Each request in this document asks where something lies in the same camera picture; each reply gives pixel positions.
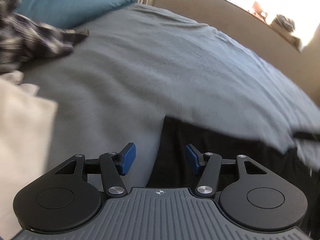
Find white cloth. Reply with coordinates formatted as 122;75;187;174
0;70;58;240

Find grey-blue blanket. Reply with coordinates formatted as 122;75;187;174
21;4;320;188

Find black t-shirt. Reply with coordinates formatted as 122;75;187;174
146;116;320;240

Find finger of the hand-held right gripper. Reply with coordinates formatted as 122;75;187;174
294;132;320;141

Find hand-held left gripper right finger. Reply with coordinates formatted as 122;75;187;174
185;144;278;197

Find blue pillow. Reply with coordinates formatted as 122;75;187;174
10;0;143;30

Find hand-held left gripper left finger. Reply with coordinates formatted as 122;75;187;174
42;142;137;197

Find black white plaid shirt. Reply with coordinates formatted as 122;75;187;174
0;0;90;73

